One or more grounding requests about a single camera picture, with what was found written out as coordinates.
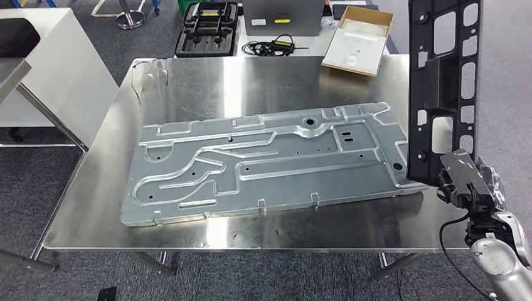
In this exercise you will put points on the black plastic plate frame part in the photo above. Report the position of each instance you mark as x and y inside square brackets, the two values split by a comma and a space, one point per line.
[440, 83]

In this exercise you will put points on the stainless steel workbench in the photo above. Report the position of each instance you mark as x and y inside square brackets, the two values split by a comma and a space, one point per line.
[104, 216]

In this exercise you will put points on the stamped grey metal panel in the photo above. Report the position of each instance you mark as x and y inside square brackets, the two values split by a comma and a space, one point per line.
[270, 174]

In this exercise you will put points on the white table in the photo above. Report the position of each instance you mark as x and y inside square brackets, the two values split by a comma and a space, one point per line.
[316, 45]

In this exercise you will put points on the clear plastic piece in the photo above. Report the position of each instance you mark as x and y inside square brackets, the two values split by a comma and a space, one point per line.
[158, 70]

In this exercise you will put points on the black foam tray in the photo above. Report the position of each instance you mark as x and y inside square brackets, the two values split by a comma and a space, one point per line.
[208, 29]

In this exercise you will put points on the grey box with labels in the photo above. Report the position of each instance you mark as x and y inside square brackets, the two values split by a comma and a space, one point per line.
[282, 16]

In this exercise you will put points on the open cardboard box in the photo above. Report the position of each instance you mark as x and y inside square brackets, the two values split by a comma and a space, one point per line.
[357, 45]

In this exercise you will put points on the green plastic crate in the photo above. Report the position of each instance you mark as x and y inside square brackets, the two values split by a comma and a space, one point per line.
[185, 5]

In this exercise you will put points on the chrome round stool base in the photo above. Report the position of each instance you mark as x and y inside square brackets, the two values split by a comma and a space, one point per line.
[131, 18]

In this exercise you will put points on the white cabinet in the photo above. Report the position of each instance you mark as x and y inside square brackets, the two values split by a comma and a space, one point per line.
[75, 83]

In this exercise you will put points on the black robot foot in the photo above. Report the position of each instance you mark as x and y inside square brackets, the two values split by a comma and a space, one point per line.
[107, 294]

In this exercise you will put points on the steel side table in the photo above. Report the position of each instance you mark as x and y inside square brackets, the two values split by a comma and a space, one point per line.
[12, 74]

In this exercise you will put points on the black case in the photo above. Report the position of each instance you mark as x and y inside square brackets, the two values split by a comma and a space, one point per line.
[18, 37]

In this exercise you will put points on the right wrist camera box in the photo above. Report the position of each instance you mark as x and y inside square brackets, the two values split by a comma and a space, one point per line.
[465, 174]

